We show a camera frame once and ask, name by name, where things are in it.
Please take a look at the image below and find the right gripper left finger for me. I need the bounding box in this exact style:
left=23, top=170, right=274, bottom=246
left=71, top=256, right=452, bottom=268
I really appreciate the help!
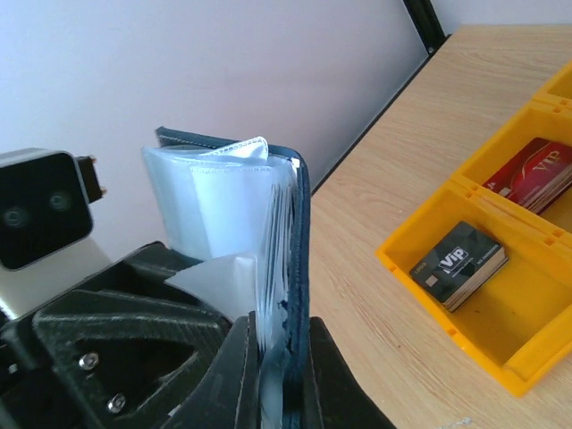
left=165, top=312, right=259, bottom=429

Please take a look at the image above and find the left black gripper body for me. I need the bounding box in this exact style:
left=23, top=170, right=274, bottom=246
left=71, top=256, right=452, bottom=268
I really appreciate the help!
left=1, top=242, right=230, bottom=428

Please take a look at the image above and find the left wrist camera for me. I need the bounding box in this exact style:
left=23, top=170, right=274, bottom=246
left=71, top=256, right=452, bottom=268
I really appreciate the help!
left=1, top=147, right=110, bottom=320

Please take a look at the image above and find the red VIP card stack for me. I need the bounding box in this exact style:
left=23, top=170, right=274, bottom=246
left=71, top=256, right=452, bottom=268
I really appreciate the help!
left=484, top=138, right=571, bottom=214

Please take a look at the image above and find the blue leather card holder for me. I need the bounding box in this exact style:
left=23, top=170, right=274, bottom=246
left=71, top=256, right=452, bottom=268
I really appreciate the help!
left=142, top=127, right=310, bottom=428

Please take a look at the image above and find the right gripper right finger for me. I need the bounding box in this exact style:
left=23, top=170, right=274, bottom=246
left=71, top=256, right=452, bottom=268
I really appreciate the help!
left=307, top=316, right=395, bottom=429

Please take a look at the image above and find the black VIP card stack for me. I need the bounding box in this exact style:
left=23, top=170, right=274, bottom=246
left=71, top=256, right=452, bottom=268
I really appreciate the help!
left=409, top=222, right=509, bottom=312

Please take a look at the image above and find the yellow three-compartment bin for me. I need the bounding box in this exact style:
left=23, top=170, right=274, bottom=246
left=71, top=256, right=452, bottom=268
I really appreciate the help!
left=376, top=66, right=571, bottom=396

